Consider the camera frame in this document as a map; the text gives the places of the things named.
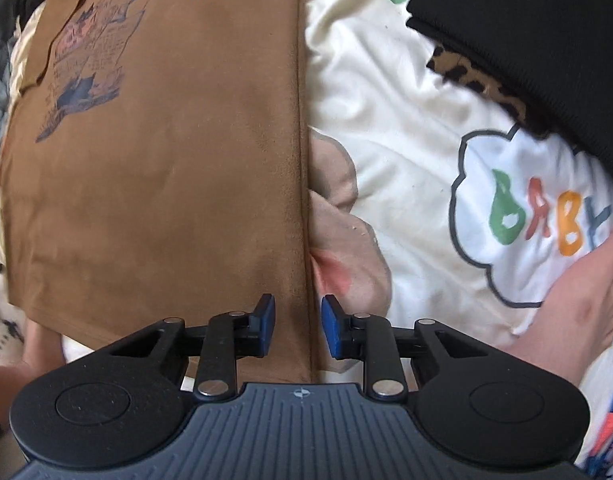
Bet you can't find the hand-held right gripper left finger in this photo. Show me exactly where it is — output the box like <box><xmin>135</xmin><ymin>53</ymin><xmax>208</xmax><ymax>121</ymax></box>
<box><xmin>109</xmin><ymin>294</ymin><xmax>277</xmax><ymax>401</ymax></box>

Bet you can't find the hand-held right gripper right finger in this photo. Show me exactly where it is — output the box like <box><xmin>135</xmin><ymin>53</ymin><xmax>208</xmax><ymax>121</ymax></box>
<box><xmin>321</xmin><ymin>295</ymin><xmax>494</xmax><ymax>402</ymax></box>

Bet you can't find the brown printed t-shirt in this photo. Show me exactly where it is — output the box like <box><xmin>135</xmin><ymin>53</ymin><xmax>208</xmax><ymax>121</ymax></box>
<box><xmin>0</xmin><ymin>0</ymin><xmax>320</xmax><ymax>387</ymax></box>

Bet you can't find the cream bear-print bed sheet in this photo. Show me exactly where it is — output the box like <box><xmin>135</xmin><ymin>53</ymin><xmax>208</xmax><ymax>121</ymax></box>
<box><xmin>0</xmin><ymin>0</ymin><xmax>613</xmax><ymax>441</ymax></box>

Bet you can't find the person's bare foot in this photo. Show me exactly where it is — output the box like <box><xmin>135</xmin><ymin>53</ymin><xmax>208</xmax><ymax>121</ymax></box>
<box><xmin>505</xmin><ymin>226</ymin><xmax>613</xmax><ymax>362</ymax></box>

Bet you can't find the leopard print garment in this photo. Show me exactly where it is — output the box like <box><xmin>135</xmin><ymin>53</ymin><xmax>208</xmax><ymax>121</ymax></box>
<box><xmin>425</xmin><ymin>41</ymin><xmax>553</xmax><ymax>137</ymax></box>

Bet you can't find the folded black knit sweater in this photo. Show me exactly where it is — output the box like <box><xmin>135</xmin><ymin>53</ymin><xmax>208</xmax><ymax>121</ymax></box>
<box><xmin>405</xmin><ymin>0</ymin><xmax>613</xmax><ymax>192</ymax></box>

